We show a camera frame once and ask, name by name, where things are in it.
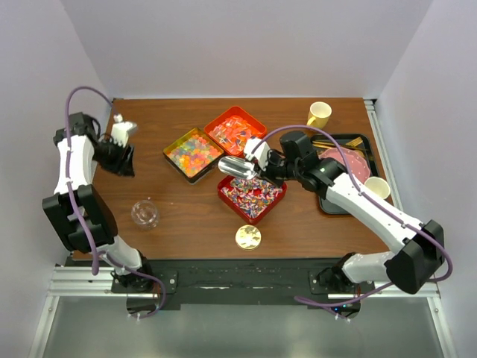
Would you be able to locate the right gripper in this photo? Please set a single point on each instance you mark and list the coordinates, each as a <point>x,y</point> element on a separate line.
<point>266,173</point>

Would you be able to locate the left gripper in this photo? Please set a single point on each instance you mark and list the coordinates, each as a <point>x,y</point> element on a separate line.
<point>123,166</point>

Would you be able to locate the red lollipop tin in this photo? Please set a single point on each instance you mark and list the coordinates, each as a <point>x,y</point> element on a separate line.
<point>252,199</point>

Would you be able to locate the metal scoop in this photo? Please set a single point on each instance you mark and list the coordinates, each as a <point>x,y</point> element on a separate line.
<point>237,167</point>

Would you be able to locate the clear glass jar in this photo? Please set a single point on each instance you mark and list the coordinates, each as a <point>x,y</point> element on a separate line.
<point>145,214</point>

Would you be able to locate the black tray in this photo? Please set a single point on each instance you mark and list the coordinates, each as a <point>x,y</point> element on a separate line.
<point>343,139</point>

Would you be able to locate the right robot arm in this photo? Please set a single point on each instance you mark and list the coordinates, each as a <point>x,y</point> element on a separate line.
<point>415,249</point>

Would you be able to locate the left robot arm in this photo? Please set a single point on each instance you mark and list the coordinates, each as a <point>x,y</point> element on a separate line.
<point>77,212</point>

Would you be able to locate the gold chopsticks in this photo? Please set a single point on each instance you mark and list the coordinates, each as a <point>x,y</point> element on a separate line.
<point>326,144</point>

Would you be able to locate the orange candy tin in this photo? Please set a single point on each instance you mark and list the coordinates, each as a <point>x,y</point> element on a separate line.
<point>233,128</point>

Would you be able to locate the yellow mug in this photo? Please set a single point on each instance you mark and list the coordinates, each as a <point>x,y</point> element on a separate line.
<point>319,113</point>

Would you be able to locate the gold round lid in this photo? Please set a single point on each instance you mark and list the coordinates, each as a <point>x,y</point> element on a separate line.
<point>248,237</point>

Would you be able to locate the black gummy candy tin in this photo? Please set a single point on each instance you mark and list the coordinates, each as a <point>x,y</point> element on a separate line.
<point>193,155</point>

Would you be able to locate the pink dotted plate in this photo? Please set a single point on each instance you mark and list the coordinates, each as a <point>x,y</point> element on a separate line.
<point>358,164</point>

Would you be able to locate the gold fork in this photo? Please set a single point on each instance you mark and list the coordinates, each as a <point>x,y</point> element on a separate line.
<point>356,144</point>

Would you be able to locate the dark green cup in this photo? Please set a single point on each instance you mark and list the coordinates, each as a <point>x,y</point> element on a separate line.
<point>377,187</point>

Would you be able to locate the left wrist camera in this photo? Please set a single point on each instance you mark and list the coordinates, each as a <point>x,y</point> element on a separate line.
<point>122,130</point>

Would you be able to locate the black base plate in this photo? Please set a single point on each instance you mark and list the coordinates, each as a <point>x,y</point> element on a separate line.
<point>249,282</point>

